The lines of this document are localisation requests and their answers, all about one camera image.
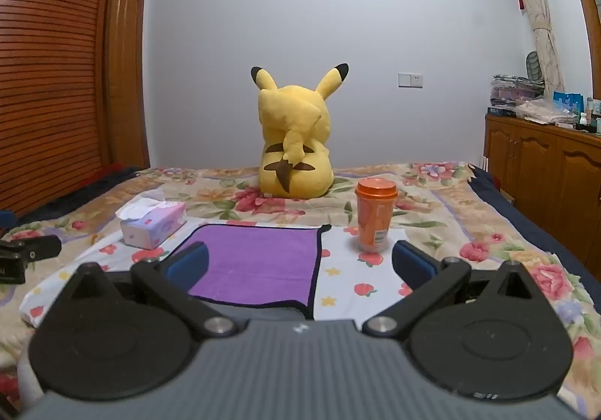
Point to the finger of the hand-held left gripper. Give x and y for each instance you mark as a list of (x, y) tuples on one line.
[(29, 251)]

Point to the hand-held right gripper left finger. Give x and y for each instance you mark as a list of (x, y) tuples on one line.
[(190, 261)]

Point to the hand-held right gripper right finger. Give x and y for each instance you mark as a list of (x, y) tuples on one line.
[(413, 260)]

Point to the purple towel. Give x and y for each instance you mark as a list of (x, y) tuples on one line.
[(256, 260)]

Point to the pink tissue box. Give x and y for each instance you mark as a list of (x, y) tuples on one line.
[(152, 222)]

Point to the orange lidded cup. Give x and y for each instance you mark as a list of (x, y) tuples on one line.
[(374, 215)]

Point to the white fruit print cloth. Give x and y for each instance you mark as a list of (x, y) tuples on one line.
[(342, 269)]

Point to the dark blue blanket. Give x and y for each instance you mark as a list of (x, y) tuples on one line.
[(540, 222)]

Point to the wooden cabinet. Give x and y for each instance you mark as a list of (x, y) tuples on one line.
[(544, 176)]

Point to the yellow plush toy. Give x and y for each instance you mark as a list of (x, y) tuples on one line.
[(296, 143)]

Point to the wooden louvered wardrobe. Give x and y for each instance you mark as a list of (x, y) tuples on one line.
[(51, 63)]

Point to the stack of folded fabrics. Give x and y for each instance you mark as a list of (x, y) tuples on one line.
[(516, 93)]

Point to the wooden door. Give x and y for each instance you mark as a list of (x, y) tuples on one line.
[(126, 63)]

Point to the blue gift bag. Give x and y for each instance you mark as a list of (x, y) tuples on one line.
[(567, 103)]

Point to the patterned curtain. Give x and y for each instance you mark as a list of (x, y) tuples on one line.
[(535, 11)]

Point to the wall switch plate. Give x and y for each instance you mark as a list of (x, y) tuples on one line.
[(410, 80)]

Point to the wooden window frame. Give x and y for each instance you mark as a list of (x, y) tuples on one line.
[(584, 2)]

